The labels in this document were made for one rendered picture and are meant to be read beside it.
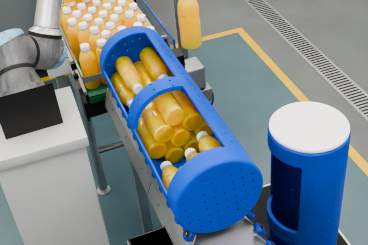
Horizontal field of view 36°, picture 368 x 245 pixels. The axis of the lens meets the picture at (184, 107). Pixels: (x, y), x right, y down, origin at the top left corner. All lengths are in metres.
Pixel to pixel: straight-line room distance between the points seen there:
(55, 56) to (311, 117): 0.93
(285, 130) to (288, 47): 2.46
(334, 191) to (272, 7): 3.06
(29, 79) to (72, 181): 0.38
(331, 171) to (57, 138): 0.93
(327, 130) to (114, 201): 1.59
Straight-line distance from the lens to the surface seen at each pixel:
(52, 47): 2.01
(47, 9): 2.01
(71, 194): 2.03
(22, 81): 1.87
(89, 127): 2.97
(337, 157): 1.97
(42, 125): 1.93
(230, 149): 1.63
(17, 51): 1.92
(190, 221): 1.68
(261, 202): 2.94
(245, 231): 1.80
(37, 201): 2.02
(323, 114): 2.06
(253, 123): 3.64
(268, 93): 3.91
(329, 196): 2.09
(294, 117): 2.04
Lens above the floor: 2.31
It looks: 37 degrees down
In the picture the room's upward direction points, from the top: 6 degrees counter-clockwise
